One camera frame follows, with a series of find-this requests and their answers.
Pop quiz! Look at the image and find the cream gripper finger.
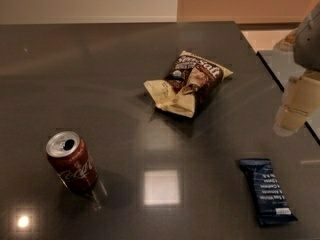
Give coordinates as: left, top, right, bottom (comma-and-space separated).
273, 29, 297, 53
273, 71, 320, 137

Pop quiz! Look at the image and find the brown chip bag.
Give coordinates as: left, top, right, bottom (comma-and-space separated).
144, 51, 233, 118

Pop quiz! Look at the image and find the red coke can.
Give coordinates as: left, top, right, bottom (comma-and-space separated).
46, 131, 98, 193

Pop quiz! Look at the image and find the blue snack bar wrapper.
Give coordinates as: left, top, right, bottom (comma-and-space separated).
240, 158, 297, 226

